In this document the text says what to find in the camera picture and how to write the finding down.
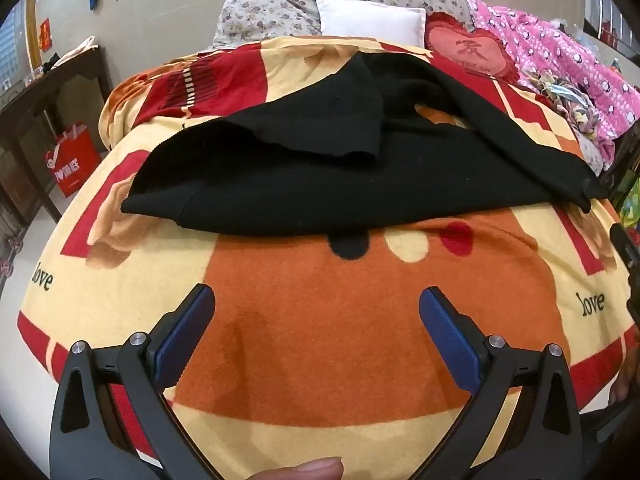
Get dark wooden table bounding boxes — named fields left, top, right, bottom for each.
left=0, top=45, right=113, bottom=221

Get beige pink cloth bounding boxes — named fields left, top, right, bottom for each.
left=52, top=35, right=103, bottom=68

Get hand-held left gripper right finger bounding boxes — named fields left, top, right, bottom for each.
left=419, top=287, right=586, bottom=480

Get black pants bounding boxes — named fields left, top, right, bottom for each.
left=121, top=52, right=607, bottom=237

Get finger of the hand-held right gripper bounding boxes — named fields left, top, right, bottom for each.
left=609, top=222, right=640, bottom=281

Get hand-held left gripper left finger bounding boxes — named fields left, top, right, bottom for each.
left=49, top=283, right=217, bottom=480

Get green patterned bag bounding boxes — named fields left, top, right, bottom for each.
left=619, top=180, right=640, bottom=228

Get multicoloured crumpled cloth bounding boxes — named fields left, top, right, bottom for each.
left=530, top=70, right=601, bottom=141

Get red heart cushion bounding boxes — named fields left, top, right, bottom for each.
left=424, top=11, right=518, bottom=81

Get person's left hand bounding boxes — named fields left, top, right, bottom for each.
left=248, top=456, right=345, bottom=480

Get red shopping bag white print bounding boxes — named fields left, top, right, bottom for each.
left=45, top=121, right=103, bottom=199

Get pink penguin print quilt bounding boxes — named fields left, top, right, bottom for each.
left=460, top=0, right=640, bottom=171

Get white pillow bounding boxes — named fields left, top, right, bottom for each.
left=316, top=0, right=427, bottom=47

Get orange red printed blanket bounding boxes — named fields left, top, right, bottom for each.
left=17, top=35, right=640, bottom=480

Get dark wooden bed frame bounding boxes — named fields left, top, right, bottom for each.
left=597, top=125, right=640, bottom=196

